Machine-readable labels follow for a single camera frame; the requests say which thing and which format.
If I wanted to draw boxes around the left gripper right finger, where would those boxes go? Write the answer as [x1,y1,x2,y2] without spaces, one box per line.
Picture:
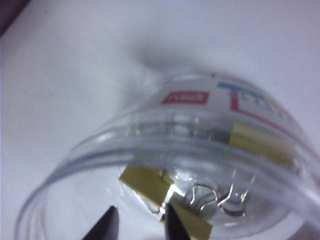
[163,204,191,240]

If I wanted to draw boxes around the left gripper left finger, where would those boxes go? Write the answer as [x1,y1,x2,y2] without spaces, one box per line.
[81,206,120,240]

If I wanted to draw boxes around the round transparent plastic box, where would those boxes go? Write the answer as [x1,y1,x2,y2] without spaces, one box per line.
[14,71,320,240]

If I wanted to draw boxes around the yellow binder clip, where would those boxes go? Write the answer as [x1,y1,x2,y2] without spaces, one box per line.
[118,166,175,216]
[159,201,213,240]
[224,121,295,170]

